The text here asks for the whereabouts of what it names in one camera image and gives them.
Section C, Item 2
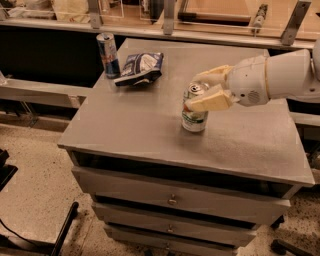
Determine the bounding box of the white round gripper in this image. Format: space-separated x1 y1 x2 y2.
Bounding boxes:
185 55 269 112

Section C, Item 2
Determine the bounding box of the white green 7up can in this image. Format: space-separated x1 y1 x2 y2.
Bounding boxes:
182 82 209 132

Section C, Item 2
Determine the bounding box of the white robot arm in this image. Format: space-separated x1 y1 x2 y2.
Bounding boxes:
184 40 320 112

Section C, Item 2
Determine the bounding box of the blue silver Red Bull can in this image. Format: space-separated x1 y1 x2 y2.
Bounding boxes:
96 33 120 79

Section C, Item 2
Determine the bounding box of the blue white snack bag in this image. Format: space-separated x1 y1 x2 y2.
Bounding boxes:
114 52 164 86

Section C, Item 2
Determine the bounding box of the top grey drawer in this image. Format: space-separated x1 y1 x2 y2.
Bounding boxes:
72 166 290 225

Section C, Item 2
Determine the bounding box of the grey drawer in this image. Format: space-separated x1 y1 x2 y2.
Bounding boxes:
72 166 290 225
104 225 237 256
91 201 258 248

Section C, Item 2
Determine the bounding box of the grey drawer cabinet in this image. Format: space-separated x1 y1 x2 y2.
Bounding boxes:
60 39 314 251

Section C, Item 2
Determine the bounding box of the middle grey drawer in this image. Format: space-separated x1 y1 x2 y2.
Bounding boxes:
91 201 258 248

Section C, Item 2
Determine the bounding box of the bottom grey drawer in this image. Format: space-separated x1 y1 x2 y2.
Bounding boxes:
104 225 237 256

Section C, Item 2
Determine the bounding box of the black chair leg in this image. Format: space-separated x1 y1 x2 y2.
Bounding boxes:
50 202 79 256

